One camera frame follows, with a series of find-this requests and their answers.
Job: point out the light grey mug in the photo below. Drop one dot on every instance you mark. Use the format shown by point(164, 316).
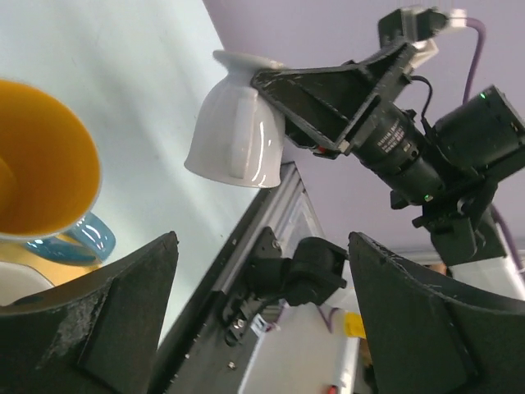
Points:
point(238, 137)

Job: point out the yellow tray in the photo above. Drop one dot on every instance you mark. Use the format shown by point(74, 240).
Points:
point(61, 273)

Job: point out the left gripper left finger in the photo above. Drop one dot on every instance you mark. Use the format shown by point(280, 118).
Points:
point(96, 334)

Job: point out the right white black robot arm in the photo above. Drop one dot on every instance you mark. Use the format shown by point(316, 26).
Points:
point(451, 169)

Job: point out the dark grey mug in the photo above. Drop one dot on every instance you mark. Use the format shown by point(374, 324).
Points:
point(18, 281)

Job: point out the blue butterfly mug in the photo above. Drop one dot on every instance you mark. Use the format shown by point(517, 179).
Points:
point(51, 176)

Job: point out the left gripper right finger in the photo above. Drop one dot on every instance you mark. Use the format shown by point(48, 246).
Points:
point(428, 333)

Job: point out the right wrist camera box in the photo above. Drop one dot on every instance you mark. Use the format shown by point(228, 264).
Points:
point(419, 26)

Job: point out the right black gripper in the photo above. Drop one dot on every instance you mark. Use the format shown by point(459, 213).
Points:
point(332, 110)

